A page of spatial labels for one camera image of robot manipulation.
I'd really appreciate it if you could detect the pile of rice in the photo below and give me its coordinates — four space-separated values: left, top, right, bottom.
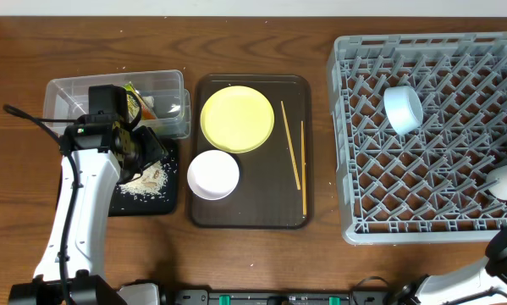
118 162 168 199

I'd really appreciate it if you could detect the green snack wrapper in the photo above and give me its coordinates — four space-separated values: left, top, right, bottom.
124 82 157 122

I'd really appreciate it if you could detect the white bowl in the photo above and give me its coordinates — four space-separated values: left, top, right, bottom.
187 150 240 201

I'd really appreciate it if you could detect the light blue bowl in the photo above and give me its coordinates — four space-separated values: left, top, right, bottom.
383 86 423 135

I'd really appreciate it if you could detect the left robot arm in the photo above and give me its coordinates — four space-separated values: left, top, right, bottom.
8 85 168 304

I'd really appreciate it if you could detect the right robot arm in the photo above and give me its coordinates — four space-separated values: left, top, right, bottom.
383 226 507 305

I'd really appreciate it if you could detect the black waste tray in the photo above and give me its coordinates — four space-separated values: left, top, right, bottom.
56 138 179 219

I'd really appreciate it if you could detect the grey dishwasher rack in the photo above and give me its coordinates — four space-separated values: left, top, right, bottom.
327 32 507 245

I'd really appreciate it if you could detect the clear plastic bin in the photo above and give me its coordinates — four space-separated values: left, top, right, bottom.
43 69 191 139

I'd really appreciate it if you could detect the yellow plate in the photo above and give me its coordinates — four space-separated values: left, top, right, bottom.
200 86 275 153

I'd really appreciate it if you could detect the dark brown tray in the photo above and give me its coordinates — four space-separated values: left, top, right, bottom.
188 74 314 230

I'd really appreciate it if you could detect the right wooden chopstick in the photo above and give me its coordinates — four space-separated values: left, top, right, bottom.
300 121 307 218

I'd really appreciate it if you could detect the wooden chopstick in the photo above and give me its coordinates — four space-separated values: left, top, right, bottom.
280 100 301 190
300 121 307 218

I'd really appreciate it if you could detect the left wooden chopstick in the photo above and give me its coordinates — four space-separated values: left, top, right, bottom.
280 100 301 190

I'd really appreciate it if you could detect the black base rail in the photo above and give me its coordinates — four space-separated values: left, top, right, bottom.
113 277 406 305

